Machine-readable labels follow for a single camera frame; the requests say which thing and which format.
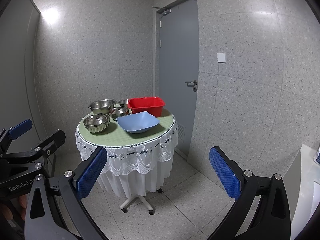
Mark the fluted steel bowl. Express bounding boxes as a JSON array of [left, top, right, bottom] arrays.
[[83, 113, 110, 133]]

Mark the large steel bowl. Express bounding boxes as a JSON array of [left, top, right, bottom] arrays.
[[88, 99, 116, 114]]

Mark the medium steel bowl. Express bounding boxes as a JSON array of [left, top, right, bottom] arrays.
[[108, 107, 129, 120]]

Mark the blue square plastic plate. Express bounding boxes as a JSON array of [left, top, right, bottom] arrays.
[[116, 111, 159, 134]]

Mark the person's left hand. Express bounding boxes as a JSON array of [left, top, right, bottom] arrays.
[[1, 194, 28, 221]]

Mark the white counter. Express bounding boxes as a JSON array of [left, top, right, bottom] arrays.
[[283, 144, 319, 239]]

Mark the round table with tablecloth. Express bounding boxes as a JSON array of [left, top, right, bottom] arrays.
[[75, 109, 178, 215]]

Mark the small steel bowl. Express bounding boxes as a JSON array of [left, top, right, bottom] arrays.
[[118, 99, 129, 107]]

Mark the red plastic basin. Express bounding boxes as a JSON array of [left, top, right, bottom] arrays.
[[128, 96, 165, 117]]

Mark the grey door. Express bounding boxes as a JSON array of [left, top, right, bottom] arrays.
[[158, 0, 199, 157]]

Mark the door closer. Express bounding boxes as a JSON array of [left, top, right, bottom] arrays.
[[152, 6, 171, 18]]

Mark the metal door handle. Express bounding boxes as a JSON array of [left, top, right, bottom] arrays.
[[185, 80, 197, 87]]

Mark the white wall switch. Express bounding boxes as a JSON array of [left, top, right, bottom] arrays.
[[217, 53, 226, 63]]

